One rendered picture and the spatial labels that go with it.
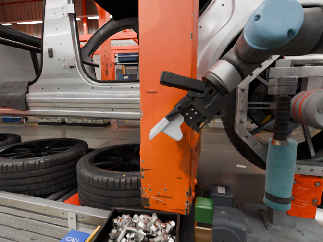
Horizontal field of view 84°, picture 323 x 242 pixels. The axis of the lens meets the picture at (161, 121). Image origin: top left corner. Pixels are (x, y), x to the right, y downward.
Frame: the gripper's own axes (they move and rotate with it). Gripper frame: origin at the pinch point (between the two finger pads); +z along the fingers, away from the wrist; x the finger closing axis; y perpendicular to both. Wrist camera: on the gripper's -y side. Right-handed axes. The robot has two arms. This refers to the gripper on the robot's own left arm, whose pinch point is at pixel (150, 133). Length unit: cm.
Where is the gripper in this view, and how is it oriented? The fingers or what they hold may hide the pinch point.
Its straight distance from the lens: 45.4
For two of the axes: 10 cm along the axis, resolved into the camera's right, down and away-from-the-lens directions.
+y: 6.8, 7.3, 0.0
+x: 0.5, -0.5, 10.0
